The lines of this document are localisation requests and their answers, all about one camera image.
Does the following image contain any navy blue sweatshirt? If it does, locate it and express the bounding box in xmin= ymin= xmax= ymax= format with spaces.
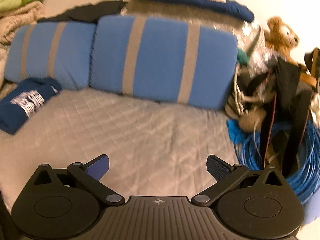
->
xmin=0 ymin=77 xmax=62 ymax=134

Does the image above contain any grey quilted bedspread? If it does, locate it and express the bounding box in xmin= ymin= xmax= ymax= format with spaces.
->
xmin=1 ymin=88 xmax=237 ymax=207

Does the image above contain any left blue striped pillow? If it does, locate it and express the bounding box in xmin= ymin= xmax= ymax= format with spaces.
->
xmin=4 ymin=22 xmax=96 ymax=90

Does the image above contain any blue striped pillow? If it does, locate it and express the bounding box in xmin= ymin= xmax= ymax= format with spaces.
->
xmin=4 ymin=22 xmax=96 ymax=90
xmin=90 ymin=16 xmax=238 ymax=109

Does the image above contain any right blue striped pillow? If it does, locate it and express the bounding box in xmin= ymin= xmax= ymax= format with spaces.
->
xmin=90 ymin=16 xmax=238 ymax=109

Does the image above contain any brown teddy bear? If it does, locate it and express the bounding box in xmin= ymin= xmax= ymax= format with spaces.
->
xmin=264 ymin=16 xmax=299 ymax=65

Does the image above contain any black garment behind pillows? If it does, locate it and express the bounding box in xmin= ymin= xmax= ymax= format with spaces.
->
xmin=37 ymin=0 xmax=127 ymax=24

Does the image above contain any blue coiled cable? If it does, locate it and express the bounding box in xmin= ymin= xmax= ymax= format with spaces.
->
xmin=227 ymin=118 xmax=320 ymax=204

